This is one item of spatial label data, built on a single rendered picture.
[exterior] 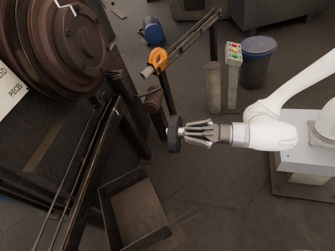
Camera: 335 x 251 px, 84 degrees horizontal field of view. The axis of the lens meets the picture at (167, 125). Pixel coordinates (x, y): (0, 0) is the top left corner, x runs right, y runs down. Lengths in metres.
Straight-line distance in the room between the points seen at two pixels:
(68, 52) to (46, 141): 0.40
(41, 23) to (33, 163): 0.52
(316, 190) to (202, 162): 0.76
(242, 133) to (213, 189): 0.89
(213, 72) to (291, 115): 0.62
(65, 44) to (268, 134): 0.75
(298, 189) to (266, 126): 0.94
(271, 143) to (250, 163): 0.93
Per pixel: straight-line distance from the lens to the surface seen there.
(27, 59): 0.80
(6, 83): 0.90
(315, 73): 0.76
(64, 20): 0.82
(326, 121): 1.16
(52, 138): 0.96
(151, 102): 1.36
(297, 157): 1.17
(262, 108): 0.81
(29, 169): 0.93
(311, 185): 1.63
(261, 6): 2.90
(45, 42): 0.81
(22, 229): 2.10
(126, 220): 0.92
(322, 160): 1.20
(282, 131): 0.70
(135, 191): 0.93
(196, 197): 1.50
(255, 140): 0.69
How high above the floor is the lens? 1.42
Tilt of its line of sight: 49 degrees down
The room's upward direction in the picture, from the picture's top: 19 degrees counter-clockwise
